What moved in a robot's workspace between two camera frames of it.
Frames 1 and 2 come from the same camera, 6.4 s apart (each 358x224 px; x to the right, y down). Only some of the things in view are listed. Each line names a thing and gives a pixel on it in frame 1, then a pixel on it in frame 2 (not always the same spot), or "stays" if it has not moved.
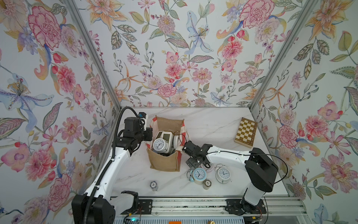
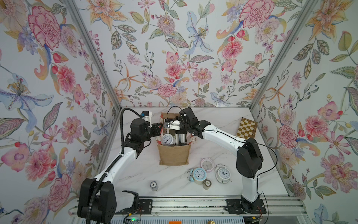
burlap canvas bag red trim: [158, 160] to [173, 155]
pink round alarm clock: [208, 170] stays
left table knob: [154, 185] stays
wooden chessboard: [245, 134] stays
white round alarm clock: [160, 145] to [168, 139]
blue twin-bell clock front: [198, 175] stays
